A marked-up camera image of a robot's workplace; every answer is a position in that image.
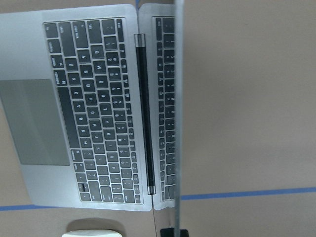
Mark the white computer mouse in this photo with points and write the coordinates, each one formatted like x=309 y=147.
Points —
x=92 y=233

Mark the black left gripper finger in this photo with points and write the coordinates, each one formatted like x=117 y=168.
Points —
x=171 y=232

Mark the grey laptop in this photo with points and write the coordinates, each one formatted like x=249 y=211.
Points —
x=92 y=97

